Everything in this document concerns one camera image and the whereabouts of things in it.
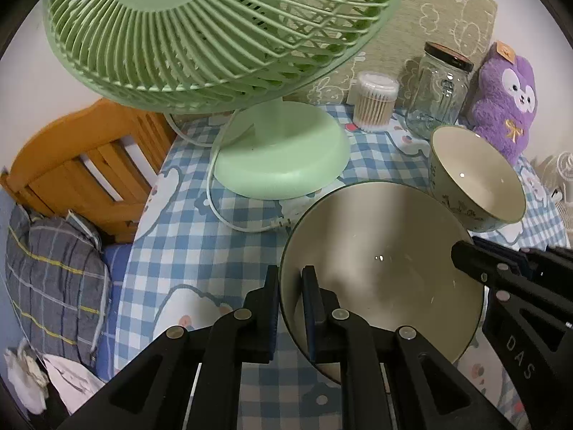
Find glass jar black lid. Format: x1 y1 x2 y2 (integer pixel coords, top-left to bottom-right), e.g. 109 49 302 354
405 42 474 140

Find green patterned board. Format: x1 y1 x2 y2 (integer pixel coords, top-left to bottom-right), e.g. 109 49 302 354
288 0 497 109

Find purple plush bunny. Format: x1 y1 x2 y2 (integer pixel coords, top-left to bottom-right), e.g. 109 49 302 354
469 41 537 165

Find cotton swab container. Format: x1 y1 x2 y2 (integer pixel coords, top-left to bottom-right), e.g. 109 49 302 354
352 71 399 132

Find white fan cable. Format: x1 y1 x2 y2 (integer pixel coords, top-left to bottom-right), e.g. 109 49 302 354
163 107 297 234

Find grey plaid pillow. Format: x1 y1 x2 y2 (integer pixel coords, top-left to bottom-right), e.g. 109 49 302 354
5 205 111 368

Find crumpled white tissue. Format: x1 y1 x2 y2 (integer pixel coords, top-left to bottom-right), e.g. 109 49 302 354
4 338 105 415

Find green desk fan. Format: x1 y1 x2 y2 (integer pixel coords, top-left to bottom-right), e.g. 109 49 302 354
44 0 401 200

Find floral bowl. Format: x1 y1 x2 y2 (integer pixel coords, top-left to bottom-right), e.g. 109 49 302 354
428 126 526 232
280 181 484 362

